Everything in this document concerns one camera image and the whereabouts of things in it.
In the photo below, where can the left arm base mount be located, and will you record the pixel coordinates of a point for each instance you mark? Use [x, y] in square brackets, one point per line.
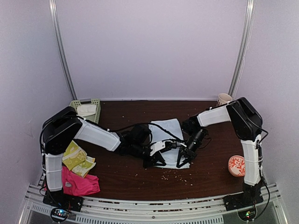
[64, 201]

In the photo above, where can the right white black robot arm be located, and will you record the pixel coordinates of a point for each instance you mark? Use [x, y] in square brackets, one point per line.
[247, 124]

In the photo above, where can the cream patterned mug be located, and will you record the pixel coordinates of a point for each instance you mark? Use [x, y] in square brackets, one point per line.
[223, 98]

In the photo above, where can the green plastic basket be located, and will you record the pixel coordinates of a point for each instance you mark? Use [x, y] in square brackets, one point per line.
[94, 118]

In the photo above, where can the light blue towel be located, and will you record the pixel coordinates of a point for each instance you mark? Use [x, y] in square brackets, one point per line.
[171, 156]

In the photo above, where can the right aluminium frame post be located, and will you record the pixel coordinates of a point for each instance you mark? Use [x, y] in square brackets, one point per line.
[245, 39]

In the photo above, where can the red white patterned bowl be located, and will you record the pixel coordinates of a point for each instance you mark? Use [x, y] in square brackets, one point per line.
[236, 166]

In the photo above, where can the yellow patterned towel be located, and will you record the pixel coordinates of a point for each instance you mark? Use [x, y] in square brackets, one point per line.
[77, 161]

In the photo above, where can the pink towel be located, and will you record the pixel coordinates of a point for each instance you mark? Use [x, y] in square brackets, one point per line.
[76, 185]

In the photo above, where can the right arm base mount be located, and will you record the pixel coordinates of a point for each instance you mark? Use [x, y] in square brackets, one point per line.
[241, 200]

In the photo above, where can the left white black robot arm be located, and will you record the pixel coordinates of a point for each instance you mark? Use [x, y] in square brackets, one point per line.
[65, 126]

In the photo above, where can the left aluminium frame post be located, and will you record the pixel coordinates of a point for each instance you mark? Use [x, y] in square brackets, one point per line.
[61, 51]

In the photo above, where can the aluminium frame post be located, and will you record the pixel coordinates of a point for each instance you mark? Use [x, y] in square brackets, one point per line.
[61, 51]
[245, 39]

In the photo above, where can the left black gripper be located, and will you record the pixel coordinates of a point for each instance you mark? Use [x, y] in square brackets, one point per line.
[151, 162]

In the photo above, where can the aluminium front rail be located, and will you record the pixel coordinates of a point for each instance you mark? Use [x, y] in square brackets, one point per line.
[208, 210]

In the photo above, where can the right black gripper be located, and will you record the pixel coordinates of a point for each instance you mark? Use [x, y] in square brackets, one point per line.
[191, 153]

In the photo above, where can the cream white towel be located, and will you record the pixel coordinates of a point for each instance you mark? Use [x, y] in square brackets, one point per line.
[86, 110]

